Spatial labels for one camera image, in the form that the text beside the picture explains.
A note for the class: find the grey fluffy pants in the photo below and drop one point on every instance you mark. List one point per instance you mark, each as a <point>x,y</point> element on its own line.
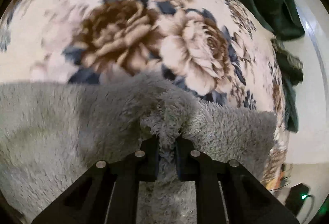
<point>52,133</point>

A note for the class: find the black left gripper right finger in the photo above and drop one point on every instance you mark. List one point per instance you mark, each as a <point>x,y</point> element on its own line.
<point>226,192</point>

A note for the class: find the white headboard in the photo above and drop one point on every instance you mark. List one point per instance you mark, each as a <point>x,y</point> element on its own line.
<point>310,144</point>

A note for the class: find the floral bed sheet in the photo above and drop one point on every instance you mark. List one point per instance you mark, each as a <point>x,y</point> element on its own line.
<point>215,49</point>

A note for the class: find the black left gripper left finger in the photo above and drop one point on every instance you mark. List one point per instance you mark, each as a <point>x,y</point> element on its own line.
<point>106,192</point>

